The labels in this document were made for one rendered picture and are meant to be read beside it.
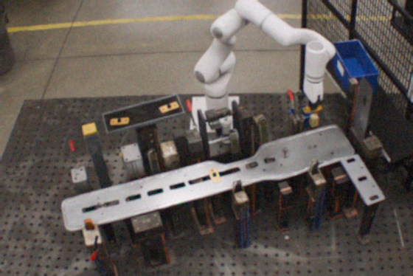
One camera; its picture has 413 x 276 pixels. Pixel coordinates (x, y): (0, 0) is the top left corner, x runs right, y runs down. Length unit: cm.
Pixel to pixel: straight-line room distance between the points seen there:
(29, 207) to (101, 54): 236
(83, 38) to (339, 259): 353
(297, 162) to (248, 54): 236
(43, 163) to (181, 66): 194
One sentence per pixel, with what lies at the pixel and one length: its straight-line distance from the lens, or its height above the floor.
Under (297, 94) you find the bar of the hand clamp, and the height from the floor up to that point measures 121.
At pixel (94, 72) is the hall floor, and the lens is 485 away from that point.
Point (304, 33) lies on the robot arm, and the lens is 231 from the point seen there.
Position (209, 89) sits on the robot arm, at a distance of 288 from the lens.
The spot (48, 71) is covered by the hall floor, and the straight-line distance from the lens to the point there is 503.
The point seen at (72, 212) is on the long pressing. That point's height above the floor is 100.
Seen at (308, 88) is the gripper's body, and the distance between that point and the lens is 235.
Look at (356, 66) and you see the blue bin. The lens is 307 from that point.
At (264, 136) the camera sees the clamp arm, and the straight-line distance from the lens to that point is 265.
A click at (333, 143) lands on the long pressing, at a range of 266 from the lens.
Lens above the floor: 290
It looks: 45 degrees down
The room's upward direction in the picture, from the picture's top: 6 degrees counter-clockwise
